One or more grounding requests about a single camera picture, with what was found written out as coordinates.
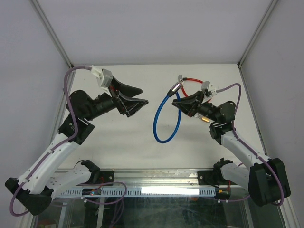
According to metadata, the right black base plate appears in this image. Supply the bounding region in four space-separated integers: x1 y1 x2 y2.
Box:
197 170 219 188

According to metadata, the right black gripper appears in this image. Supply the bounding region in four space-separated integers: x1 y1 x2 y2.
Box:
172 90 220 124

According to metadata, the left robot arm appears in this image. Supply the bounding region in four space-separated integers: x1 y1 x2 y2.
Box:
5 78 148 217

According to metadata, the aluminium mounting rail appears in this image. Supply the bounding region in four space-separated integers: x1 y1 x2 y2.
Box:
49 165 228 188

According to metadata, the white slotted cable duct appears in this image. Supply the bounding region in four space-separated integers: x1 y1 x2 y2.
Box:
59 186 216 198

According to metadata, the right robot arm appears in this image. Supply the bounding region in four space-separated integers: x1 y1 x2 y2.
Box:
172 91 291 207

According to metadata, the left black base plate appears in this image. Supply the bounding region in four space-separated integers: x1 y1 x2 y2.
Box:
95 170 114 186

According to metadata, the blue cable lock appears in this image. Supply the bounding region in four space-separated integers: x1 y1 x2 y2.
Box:
152 80 182 144

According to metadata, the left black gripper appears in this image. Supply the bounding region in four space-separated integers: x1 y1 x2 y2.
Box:
85 77 149 121

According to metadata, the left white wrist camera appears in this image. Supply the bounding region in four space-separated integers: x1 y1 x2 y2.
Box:
90 66 114 95

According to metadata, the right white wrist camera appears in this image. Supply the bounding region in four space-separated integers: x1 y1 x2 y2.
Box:
201 81 217 100

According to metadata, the red cable lock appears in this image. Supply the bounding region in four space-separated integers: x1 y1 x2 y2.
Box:
178 75 203 97

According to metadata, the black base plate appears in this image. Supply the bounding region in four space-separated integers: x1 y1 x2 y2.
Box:
197 170 219 188
95 170 114 186

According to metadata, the brass padlock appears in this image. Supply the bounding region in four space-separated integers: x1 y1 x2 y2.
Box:
194 114 213 124

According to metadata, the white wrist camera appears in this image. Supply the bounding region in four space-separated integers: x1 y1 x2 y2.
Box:
201 81 217 100
90 66 114 95

